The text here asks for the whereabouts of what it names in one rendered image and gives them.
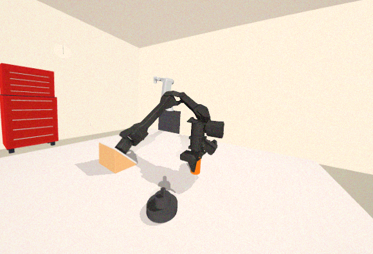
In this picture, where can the orange knob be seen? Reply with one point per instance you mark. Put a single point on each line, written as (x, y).
(198, 166)

